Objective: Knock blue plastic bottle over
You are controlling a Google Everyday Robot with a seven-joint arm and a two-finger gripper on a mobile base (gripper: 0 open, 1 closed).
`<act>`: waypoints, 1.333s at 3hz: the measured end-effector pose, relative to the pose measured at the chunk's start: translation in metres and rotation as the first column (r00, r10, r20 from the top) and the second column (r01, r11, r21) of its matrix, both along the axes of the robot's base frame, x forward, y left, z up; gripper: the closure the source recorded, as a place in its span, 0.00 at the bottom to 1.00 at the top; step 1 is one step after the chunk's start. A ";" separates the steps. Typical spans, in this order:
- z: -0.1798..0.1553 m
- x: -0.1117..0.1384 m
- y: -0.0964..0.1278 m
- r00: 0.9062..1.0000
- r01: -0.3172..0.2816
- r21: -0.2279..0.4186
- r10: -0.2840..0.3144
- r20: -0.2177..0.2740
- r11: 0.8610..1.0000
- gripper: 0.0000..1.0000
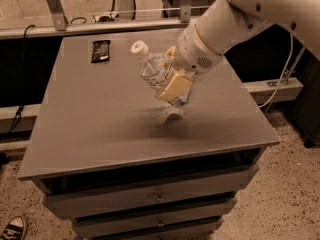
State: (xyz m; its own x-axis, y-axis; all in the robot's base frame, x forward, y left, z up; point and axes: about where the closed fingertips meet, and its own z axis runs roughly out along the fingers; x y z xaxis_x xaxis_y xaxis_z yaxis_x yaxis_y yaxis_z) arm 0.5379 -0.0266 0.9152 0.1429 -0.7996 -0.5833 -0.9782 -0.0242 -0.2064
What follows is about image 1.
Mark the clear plastic water bottle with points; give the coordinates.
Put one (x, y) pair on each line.
(155, 67)

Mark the black white sneaker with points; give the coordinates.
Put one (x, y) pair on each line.
(16, 229)

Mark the grey drawer cabinet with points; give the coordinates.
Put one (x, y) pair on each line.
(122, 165)

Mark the grey metal railing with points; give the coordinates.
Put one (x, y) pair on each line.
(62, 18)

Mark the black snack packet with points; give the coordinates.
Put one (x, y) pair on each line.
(100, 51)

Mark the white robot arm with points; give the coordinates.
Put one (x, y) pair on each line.
(227, 23)

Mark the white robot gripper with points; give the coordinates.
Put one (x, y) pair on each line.
(194, 55)

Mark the white power strip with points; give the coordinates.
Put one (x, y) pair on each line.
(107, 17)

